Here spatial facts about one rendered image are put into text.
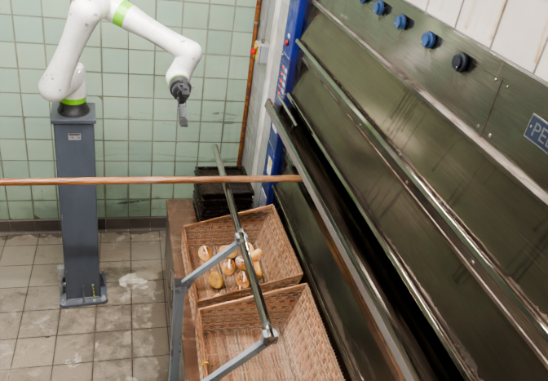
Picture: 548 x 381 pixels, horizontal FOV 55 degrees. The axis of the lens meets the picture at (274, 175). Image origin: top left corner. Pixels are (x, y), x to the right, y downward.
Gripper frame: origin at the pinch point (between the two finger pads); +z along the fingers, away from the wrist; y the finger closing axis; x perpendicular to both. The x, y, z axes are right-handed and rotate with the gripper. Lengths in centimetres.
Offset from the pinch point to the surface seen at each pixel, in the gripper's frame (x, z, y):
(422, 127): -56, 80, -33
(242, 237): -19, 44, 31
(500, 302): -56, 129, -15
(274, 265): -48, 7, 80
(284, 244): -51, 6, 67
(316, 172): -47, 36, 8
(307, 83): -56, -17, -7
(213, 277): -17, 7, 85
